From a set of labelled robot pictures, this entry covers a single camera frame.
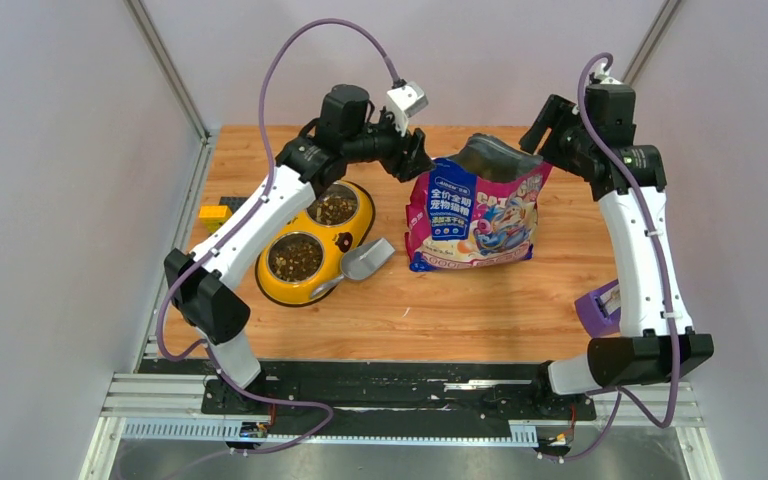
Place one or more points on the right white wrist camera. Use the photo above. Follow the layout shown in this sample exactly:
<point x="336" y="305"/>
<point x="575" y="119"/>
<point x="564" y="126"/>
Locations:
<point x="602" y="77"/>

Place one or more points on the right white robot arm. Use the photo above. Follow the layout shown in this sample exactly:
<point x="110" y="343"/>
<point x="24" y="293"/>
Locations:
<point x="657" y="341"/>

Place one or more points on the yellow toy brick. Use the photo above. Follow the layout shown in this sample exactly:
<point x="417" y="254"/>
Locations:
<point x="213" y="217"/>

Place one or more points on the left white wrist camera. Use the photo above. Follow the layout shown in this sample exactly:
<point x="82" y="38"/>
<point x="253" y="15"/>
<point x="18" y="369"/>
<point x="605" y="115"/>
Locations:
<point x="403" y="102"/>

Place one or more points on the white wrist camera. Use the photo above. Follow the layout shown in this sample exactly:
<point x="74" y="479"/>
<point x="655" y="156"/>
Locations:
<point x="403" y="102"/>
<point x="602" y="77"/>

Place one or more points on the yellow double pet bowl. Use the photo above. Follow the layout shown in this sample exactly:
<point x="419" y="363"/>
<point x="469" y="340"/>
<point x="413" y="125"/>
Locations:
<point x="338" y="240"/>

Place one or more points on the dark grey toy baseplate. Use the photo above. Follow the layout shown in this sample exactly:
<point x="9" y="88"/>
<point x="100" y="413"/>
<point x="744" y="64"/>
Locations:
<point x="233" y="203"/>

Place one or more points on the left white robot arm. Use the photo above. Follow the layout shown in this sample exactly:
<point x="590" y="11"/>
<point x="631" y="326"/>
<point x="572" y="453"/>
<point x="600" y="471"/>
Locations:
<point x="202" y="282"/>

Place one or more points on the brown pet food kibble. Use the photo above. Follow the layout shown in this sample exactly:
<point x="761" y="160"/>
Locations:
<point x="299" y="256"/>

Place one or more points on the silver metal scoop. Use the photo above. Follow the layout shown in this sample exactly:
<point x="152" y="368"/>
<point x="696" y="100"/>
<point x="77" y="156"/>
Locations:
<point x="359" y="264"/>

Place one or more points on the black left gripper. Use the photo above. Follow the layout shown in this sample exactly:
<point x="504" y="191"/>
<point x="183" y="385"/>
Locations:
<point x="408" y="164"/>

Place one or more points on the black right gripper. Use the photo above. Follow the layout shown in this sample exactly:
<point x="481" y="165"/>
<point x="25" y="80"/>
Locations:
<point x="557" y="113"/>

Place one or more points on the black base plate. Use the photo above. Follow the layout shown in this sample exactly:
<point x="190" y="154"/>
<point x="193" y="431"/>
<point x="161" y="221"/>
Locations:
<point x="425" y="401"/>

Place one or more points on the colourful pet food bag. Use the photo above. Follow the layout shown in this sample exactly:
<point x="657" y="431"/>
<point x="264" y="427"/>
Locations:
<point x="475" y="208"/>

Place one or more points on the purple object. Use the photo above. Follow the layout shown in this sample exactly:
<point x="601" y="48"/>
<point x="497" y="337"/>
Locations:
<point x="599" y="311"/>

